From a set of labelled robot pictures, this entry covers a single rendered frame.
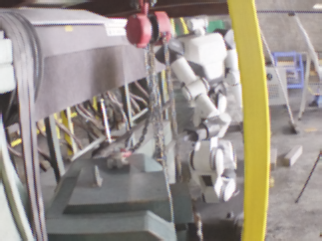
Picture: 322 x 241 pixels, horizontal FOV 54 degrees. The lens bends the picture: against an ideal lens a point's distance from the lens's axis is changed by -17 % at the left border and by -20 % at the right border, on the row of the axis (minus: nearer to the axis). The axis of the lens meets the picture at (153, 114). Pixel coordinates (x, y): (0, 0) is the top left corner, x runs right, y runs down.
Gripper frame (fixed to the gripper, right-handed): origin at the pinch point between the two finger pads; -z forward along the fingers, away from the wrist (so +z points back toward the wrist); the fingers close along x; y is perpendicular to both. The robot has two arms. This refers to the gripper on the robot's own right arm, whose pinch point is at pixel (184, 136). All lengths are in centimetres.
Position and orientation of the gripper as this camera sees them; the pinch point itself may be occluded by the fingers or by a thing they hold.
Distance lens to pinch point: 174.9
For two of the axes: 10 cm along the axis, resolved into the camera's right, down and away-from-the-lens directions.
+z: 8.5, -1.9, 4.9
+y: -1.2, -9.8, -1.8
